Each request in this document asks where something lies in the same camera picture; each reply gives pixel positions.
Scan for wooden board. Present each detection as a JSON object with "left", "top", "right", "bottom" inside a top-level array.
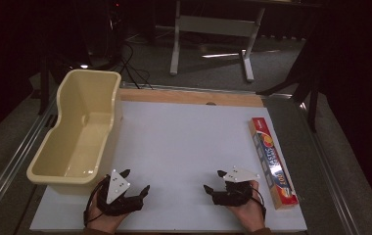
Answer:
[{"left": 118, "top": 88, "right": 265, "bottom": 109}]

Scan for cream plastic bin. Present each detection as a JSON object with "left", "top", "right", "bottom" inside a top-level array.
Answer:
[{"left": 25, "top": 69, "right": 124, "bottom": 197}]

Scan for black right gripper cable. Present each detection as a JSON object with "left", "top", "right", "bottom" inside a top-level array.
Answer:
[{"left": 248, "top": 186, "right": 268, "bottom": 220}]

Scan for black floor cables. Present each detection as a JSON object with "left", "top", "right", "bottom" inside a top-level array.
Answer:
[{"left": 108, "top": 40, "right": 155, "bottom": 90}]

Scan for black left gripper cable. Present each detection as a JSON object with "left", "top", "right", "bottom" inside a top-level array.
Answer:
[{"left": 82, "top": 177, "right": 111, "bottom": 228}]

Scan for dark equipment tower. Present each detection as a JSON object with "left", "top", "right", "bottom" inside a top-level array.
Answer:
[{"left": 75, "top": 0, "right": 127, "bottom": 71}]

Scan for person's right hand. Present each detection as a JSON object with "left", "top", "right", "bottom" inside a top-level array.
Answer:
[{"left": 227, "top": 179, "right": 267, "bottom": 233}]

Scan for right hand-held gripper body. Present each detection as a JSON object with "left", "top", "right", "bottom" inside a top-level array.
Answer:
[{"left": 211, "top": 165, "right": 261, "bottom": 208}]

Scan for white board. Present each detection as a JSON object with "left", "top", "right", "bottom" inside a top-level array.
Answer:
[{"left": 29, "top": 100, "right": 308, "bottom": 234}]

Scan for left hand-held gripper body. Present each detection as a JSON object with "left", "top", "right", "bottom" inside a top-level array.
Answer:
[{"left": 95, "top": 168, "right": 145, "bottom": 216}]

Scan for dark metal stand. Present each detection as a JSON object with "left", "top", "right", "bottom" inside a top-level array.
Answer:
[{"left": 256, "top": 30, "right": 326, "bottom": 133}]

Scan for white metal table frame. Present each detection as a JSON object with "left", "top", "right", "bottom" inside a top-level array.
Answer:
[{"left": 169, "top": 0, "right": 267, "bottom": 83}]

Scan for red and blue wrap box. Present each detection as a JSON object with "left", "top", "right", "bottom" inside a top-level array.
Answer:
[{"left": 248, "top": 117, "right": 301, "bottom": 211}]

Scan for aluminium rail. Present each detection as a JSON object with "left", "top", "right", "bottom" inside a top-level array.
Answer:
[
  {"left": 0, "top": 94, "right": 60, "bottom": 227},
  {"left": 298, "top": 100, "right": 362, "bottom": 235}
]

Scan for person's left hand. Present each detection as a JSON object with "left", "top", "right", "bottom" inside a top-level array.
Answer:
[{"left": 85, "top": 175, "right": 127, "bottom": 235}]

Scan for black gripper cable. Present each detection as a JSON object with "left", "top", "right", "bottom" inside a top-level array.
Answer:
[
  {"left": 82, "top": 177, "right": 111, "bottom": 228},
  {"left": 248, "top": 186, "right": 268, "bottom": 220}
]

